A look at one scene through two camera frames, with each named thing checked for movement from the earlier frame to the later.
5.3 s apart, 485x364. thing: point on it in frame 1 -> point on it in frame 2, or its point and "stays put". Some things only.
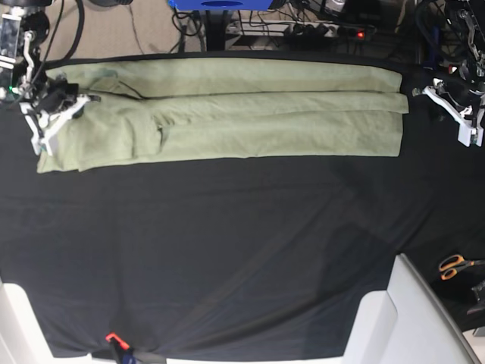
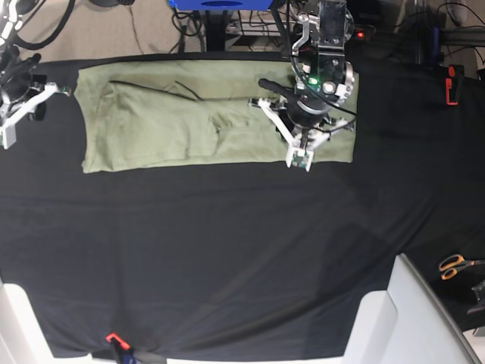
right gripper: x=469 y=131 -> x=306 y=111
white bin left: x=22 y=337 stays put
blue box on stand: x=220 y=4 stays put
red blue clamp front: x=126 y=353 stays put
